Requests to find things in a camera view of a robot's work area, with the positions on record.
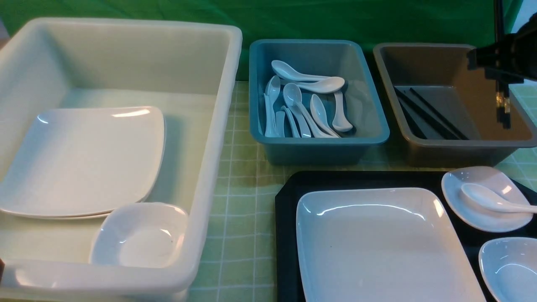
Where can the teal plastic bin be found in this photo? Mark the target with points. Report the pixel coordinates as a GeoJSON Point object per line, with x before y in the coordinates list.
{"type": "Point", "coordinates": [362, 106]}

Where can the white small bowl in tub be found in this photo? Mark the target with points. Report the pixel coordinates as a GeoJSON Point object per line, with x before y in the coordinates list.
{"type": "Point", "coordinates": [145, 235]}

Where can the white square plate top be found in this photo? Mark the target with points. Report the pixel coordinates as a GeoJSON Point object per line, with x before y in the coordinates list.
{"type": "Point", "coordinates": [84, 159]}

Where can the white spoon horizontal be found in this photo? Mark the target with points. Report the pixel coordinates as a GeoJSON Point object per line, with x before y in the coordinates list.
{"type": "Point", "coordinates": [285, 71]}
{"type": "Point", "coordinates": [325, 86]}

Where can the black chopsticks in bin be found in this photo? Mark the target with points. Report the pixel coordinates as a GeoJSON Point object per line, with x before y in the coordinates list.
{"type": "Point", "coordinates": [436, 120]}

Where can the black serving tray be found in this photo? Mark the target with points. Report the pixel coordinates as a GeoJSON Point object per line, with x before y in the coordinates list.
{"type": "Point", "coordinates": [289, 284]}

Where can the white square plate bottom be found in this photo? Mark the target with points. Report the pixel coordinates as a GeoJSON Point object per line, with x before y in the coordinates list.
{"type": "Point", "coordinates": [156, 176]}

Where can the green backdrop cloth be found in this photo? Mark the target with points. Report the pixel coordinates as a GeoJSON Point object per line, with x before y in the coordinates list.
{"type": "Point", "coordinates": [366, 22]}

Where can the brown plastic bin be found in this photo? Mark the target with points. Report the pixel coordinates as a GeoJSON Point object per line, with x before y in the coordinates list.
{"type": "Point", "coordinates": [438, 72]}

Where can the white spoon top horizontal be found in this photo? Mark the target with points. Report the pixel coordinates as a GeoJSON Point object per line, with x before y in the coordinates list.
{"type": "Point", "coordinates": [285, 71]}

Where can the white oval dish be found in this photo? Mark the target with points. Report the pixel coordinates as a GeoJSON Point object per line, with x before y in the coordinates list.
{"type": "Point", "coordinates": [475, 215]}
{"type": "Point", "coordinates": [509, 268]}

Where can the large white plastic tub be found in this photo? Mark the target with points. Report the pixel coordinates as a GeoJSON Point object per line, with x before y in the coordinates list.
{"type": "Point", "coordinates": [97, 114]}

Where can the black chopstick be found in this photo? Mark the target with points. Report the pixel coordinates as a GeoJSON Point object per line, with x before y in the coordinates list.
{"type": "Point", "coordinates": [502, 98]}

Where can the white rectangular rice plate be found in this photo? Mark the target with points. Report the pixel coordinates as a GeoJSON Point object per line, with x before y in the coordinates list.
{"type": "Point", "coordinates": [381, 245]}

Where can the green checked tablecloth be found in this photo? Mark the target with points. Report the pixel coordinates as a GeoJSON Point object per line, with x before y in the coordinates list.
{"type": "Point", "coordinates": [238, 263]}

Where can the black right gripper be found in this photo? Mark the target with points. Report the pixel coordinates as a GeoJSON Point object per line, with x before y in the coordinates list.
{"type": "Point", "coordinates": [515, 56]}

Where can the white square plate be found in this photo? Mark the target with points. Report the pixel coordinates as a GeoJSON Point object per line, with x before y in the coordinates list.
{"type": "Point", "coordinates": [156, 176]}
{"type": "Point", "coordinates": [84, 159]}

